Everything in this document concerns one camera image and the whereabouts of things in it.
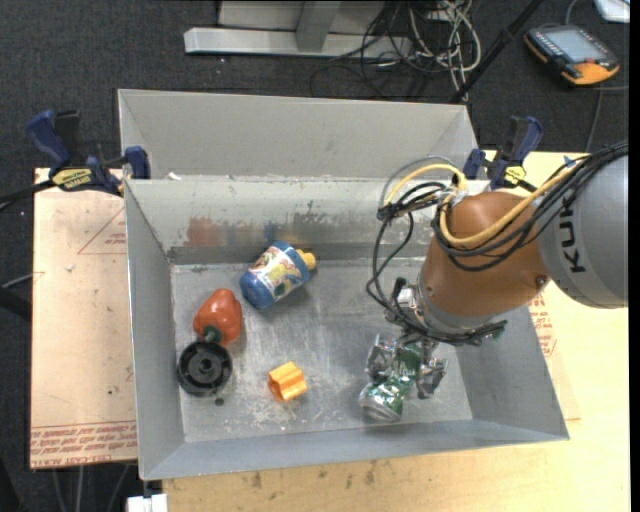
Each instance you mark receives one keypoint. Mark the brown cardboard board red print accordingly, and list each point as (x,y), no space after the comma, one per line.
(80,320)

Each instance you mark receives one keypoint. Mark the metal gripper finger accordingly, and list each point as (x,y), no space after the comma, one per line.
(433,375)
(379,356)

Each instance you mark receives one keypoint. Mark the crushed green drink can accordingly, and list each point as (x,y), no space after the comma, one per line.
(387,392)

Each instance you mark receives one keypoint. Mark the orange toy bell pepper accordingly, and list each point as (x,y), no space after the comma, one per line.
(220,315)

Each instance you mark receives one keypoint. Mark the grey metal bin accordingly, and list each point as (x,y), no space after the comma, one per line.
(320,320)

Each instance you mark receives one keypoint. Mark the black cylinder on white bracket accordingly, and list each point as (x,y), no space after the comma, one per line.
(401,291)

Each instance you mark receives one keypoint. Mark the orange notched plastic block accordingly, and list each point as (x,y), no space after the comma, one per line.
(286,381)

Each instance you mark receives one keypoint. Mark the black round plastic disc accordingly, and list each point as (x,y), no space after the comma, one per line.
(204,368)

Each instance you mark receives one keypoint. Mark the blue printed bottle yellow cap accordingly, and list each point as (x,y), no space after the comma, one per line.
(275,280)

